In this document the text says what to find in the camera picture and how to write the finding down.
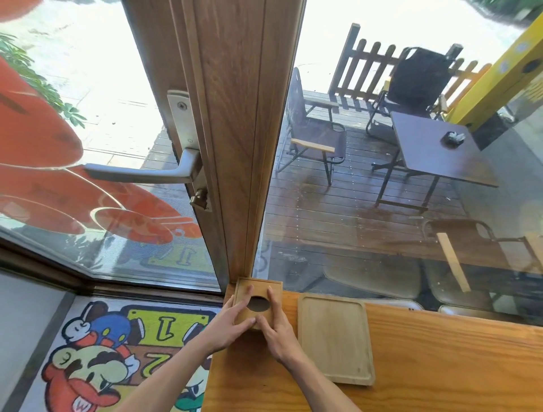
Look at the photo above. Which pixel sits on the person's right hand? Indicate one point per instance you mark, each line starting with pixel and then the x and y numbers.
pixel 282 339

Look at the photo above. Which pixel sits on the person's left hand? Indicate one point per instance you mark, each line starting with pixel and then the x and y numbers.
pixel 222 327

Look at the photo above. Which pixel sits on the person's right thumb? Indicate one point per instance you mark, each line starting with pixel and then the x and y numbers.
pixel 263 326

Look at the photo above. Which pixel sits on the person's left thumb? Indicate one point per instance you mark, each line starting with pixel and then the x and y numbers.
pixel 246 323

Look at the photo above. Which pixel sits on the wooden box with round hole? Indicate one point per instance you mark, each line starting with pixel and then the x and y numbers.
pixel 259 293

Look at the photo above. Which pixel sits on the person's left forearm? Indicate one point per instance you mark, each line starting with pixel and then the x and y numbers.
pixel 169 380

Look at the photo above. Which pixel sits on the person's right forearm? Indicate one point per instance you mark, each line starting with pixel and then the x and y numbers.
pixel 322 388

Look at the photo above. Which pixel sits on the light wooden serving tray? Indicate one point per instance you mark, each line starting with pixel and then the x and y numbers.
pixel 335 337

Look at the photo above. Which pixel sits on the cartoon floor mat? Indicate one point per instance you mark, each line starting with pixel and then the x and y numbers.
pixel 97 365

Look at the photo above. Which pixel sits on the folding chair with wooden armrests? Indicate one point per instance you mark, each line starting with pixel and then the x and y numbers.
pixel 314 136

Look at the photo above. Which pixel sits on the brown folding chair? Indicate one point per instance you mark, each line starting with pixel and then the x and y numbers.
pixel 466 242

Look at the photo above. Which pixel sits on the dark square outdoor table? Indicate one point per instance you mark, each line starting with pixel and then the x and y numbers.
pixel 437 148

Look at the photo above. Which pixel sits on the orange window sticker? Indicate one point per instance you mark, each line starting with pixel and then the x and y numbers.
pixel 38 178

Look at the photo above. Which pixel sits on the dark ashtray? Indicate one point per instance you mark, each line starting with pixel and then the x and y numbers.
pixel 453 139

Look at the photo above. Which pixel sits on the brown wooden picket fence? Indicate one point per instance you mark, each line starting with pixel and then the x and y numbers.
pixel 369 72

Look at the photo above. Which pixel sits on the black folding camping chair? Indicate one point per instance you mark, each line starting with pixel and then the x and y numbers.
pixel 418 80

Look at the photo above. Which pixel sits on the green leafy plant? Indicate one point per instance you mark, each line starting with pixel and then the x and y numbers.
pixel 38 82

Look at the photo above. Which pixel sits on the dark window frame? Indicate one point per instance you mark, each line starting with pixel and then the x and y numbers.
pixel 85 278

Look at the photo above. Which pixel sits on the brown wooden door frame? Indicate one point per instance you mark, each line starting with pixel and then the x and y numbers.
pixel 231 127

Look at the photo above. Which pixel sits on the yellow post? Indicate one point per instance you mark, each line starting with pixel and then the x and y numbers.
pixel 500 76

